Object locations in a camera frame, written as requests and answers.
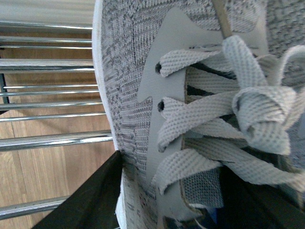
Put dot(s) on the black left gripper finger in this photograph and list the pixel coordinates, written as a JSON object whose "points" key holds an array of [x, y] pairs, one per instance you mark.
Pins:
{"points": [[93, 204]]}

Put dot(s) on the grey knit sneaker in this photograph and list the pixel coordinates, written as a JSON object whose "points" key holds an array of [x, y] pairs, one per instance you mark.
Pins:
{"points": [[206, 103]]}

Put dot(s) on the black metal shoe rack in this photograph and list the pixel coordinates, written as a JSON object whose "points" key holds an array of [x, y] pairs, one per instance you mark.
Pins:
{"points": [[54, 132]]}

